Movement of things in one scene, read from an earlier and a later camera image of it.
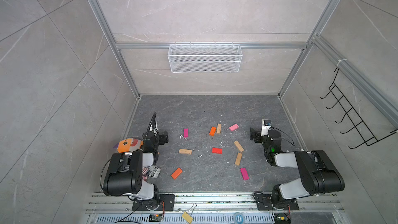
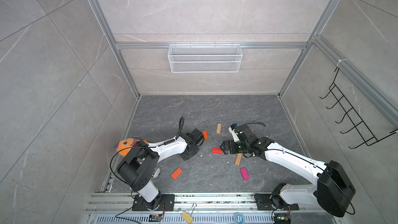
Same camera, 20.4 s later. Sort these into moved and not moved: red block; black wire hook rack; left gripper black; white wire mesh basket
Moved: left gripper black
Not moved: white wire mesh basket; black wire hook rack; red block
